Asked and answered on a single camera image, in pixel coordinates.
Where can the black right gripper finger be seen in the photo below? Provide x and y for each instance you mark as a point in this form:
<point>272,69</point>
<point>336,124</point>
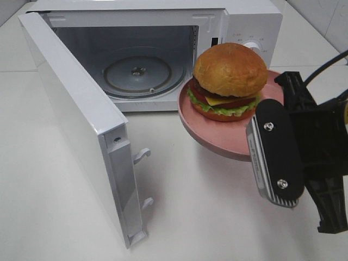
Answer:
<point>295,94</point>
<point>329,198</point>

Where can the burger with lettuce and cheese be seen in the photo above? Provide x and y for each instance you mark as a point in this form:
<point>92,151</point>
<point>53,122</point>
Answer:
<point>226,82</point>

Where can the glass microwave turntable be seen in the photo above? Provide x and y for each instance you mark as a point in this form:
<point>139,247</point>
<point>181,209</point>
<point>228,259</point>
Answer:
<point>141,72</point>

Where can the upper white microwave knob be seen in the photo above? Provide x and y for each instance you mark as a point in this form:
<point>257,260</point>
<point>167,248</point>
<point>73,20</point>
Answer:
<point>253,46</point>

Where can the pink round plate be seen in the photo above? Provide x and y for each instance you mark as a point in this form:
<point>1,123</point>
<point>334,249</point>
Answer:
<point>227,139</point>

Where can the white microwave oven body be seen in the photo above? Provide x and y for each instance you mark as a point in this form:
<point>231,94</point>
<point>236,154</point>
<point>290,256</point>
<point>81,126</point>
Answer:
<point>93,30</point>

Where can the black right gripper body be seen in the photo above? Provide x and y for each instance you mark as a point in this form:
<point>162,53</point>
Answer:
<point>321,137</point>

